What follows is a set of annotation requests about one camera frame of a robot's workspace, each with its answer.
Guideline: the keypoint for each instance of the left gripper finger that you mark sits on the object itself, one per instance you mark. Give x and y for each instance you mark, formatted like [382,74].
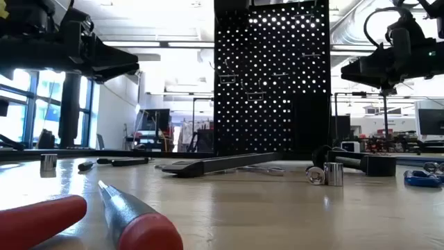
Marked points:
[111,67]

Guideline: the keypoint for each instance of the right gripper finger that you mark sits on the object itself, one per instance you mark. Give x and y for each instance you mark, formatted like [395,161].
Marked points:
[371,73]

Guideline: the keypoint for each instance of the chrome socket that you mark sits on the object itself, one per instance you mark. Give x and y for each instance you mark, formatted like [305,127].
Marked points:
[333,173]
[431,166]
[48,162]
[315,175]

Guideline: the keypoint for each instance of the long black bar tool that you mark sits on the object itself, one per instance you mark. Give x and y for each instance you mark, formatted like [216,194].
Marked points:
[194,168]

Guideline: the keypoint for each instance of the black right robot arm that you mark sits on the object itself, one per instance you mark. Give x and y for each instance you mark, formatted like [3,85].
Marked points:
[433,10]

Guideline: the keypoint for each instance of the black pole stand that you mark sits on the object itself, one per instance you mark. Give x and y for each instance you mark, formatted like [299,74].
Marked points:
[385,114]

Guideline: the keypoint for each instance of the ceiling light strip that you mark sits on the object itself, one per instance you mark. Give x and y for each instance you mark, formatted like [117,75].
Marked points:
[156,44]

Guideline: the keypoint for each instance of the yellow tag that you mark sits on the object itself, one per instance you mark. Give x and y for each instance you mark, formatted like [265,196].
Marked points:
[2,10]

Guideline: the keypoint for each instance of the black room column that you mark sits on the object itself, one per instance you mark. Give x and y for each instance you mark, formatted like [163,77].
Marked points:
[70,111]

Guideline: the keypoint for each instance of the black computer monitor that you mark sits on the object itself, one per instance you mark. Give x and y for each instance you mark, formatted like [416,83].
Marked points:
[431,121]

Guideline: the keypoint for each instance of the dark workstation monitor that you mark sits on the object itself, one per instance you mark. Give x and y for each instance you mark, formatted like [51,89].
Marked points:
[154,119]

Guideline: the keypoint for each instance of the dark office chair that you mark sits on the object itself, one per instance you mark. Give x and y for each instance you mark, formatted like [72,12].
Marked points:
[100,142]

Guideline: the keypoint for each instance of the small white device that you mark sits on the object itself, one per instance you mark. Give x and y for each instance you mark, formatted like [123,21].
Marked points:
[350,146]

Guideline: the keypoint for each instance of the black pegboard stand box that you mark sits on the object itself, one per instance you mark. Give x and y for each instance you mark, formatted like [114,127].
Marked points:
[310,125]

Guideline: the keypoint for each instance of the black bag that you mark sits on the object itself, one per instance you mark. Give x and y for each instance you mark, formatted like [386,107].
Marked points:
[45,140]

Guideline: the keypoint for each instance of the black pegboard foot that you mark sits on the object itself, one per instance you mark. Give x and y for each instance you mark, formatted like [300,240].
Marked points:
[320,156]

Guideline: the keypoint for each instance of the long double-prong metal hook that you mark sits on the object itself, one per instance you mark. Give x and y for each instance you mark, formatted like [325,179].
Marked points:
[255,93]
[228,75]

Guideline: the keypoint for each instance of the black pegboard shelf bin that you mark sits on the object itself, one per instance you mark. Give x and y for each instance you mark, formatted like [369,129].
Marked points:
[230,7]

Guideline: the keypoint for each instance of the black perforated pegboard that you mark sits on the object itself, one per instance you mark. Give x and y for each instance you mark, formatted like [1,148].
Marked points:
[260,151]

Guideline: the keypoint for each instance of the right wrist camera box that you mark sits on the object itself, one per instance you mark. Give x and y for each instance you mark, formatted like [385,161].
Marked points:
[401,47]

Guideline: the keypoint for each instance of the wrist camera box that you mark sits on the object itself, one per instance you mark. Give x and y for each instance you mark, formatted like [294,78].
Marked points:
[76,26]
[401,47]

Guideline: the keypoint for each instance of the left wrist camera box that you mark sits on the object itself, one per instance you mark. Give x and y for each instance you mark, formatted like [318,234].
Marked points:
[76,26]

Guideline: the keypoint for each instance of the black aluminium table frame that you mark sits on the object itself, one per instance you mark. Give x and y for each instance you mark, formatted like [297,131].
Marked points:
[104,154]

